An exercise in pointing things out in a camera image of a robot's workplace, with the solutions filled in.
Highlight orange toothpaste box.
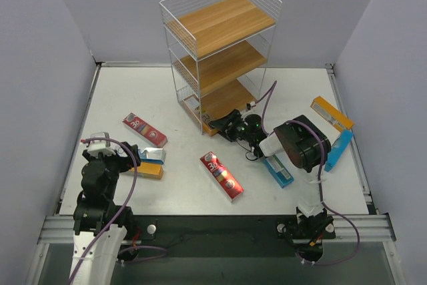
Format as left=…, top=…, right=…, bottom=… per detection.
left=125, top=162, right=163, bottom=180
left=311, top=96, right=354, bottom=132
left=181, top=94, right=218, bottom=136

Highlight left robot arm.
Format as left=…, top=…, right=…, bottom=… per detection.
left=68, top=141, right=141, bottom=284

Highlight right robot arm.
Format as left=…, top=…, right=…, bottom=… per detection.
left=208, top=109, right=333, bottom=247

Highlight silver blue toothpaste box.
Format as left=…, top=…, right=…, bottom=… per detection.
left=138, top=148, right=166, bottom=165

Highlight red toothpaste box left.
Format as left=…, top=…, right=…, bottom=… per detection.
left=122, top=113, right=168, bottom=148

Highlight red toothpaste box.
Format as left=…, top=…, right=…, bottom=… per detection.
left=199, top=152, right=244, bottom=202
left=122, top=113, right=168, bottom=148

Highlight red toothpaste box centre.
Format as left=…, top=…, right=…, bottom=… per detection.
left=199, top=152, right=244, bottom=202

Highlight teal toothpaste box with label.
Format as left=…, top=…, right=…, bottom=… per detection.
left=263, top=155, right=294, bottom=188

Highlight light blue toothpaste box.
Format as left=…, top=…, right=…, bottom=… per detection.
left=324, top=129, right=353, bottom=172

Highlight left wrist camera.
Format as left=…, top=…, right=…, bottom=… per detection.
left=87, top=131, right=115, bottom=158

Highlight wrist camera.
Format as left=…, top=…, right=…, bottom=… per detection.
left=87, top=131, right=115, bottom=158
left=246, top=101, right=257, bottom=111

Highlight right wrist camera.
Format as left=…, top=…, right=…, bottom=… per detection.
left=246, top=101, right=257, bottom=111

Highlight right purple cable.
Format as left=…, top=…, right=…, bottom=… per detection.
left=246, top=80, right=361, bottom=268

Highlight white wire wooden shelf rack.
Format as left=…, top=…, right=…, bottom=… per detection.
left=159, top=0, right=282, bottom=120

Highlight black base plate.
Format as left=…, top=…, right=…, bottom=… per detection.
left=109, top=214, right=336, bottom=262

